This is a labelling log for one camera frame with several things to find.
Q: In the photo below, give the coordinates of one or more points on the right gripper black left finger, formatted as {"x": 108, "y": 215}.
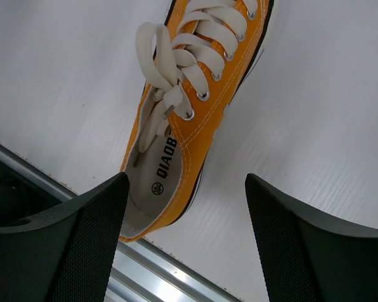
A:
{"x": 66, "y": 252}

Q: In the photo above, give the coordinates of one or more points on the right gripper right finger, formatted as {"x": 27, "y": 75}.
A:
{"x": 307, "y": 254}

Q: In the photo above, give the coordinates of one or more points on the orange canvas sneaker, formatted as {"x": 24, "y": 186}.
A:
{"x": 193, "y": 64}

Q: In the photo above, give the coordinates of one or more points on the aluminium mounting rail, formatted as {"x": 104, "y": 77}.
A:
{"x": 140, "y": 271}

